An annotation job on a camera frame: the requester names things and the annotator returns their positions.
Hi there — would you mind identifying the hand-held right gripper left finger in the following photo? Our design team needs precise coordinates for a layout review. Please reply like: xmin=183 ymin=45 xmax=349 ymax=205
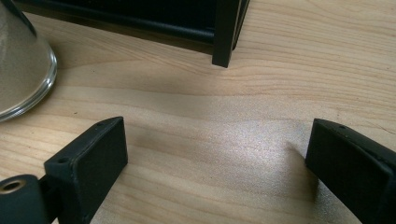
xmin=38 ymin=116 xmax=129 ymax=224

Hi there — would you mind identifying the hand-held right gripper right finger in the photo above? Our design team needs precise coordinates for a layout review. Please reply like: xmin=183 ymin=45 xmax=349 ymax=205
xmin=304 ymin=118 xmax=396 ymax=224

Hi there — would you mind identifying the black two-tier metal rack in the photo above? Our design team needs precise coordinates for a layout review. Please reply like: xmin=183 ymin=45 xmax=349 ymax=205
xmin=13 ymin=0 xmax=251 ymax=69

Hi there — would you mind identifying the glass seasoning jar white lid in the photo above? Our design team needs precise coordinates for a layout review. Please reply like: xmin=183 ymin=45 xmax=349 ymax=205
xmin=0 ymin=0 xmax=58 ymax=122

